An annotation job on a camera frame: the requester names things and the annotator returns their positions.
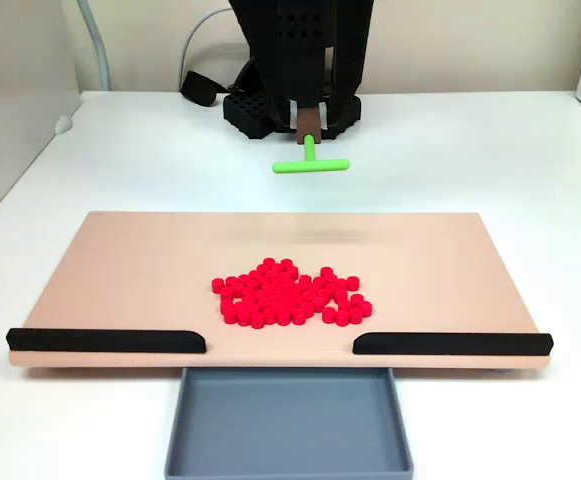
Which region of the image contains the green T pusher brown handle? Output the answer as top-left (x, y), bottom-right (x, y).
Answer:
top-left (272, 107), bottom-right (351, 175)

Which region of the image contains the red granule pile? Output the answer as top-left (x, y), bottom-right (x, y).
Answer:
top-left (210, 257), bottom-right (374, 330)

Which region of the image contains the beige flat board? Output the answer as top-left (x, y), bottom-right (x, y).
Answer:
top-left (7, 210), bottom-right (555, 375)

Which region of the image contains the black bumper strip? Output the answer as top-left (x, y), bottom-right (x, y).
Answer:
top-left (352, 331), bottom-right (555, 357)
top-left (5, 327), bottom-right (207, 356)

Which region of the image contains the grey shallow tray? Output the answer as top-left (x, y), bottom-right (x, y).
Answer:
top-left (163, 366), bottom-right (415, 479)

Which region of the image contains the white cable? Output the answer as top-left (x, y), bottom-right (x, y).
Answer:
top-left (178, 5), bottom-right (234, 94)

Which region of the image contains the grey conduit hose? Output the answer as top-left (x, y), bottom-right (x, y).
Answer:
top-left (76, 0), bottom-right (112, 92)

